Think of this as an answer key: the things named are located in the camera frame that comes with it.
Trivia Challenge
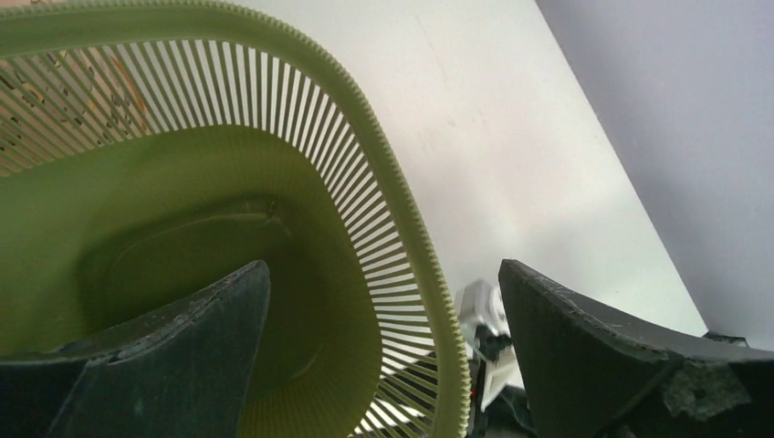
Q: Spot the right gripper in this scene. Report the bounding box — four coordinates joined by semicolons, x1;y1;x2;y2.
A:
468;344;537;437

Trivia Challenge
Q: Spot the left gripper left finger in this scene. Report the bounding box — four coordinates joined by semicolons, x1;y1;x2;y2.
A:
1;261;270;437

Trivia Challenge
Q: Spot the orange capybara bucket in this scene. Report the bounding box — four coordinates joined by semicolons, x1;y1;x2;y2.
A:
1;45;160;178

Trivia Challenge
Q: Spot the green mesh waste bin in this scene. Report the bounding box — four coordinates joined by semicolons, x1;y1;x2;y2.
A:
1;1;470;437

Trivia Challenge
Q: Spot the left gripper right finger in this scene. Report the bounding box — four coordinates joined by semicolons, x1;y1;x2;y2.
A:
498;259;773;437

